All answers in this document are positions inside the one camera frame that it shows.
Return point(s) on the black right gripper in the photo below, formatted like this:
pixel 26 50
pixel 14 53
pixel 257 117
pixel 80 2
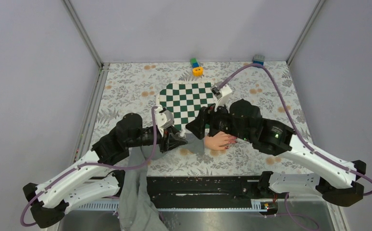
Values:
pixel 197 126

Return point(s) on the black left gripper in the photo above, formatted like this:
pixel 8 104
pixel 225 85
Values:
pixel 167 143

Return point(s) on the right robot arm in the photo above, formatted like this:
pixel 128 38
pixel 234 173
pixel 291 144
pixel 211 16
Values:
pixel 331 178

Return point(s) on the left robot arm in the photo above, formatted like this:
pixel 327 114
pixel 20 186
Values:
pixel 96 174

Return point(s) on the grey sleeved forearm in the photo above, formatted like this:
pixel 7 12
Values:
pixel 136 211

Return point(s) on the person's hand with painted nails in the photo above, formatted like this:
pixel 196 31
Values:
pixel 220 141

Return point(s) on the green white chess mat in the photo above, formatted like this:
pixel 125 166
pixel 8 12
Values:
pixel 184 100

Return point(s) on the yellow toy block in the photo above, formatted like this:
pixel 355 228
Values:
pixel 197 71

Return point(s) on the green blue toy block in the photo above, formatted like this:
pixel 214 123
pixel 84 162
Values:
pixel 194 63

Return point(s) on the floral tablecloth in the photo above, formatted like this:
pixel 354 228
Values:
pixel 133 88

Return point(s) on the blue grey toy block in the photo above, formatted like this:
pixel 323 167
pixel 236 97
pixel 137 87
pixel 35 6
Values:
pixel 258 59

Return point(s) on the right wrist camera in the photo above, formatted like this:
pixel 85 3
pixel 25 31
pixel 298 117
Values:
pixel 222 94

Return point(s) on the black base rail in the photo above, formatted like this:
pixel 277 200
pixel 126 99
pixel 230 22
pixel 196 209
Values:
pixel 210 192

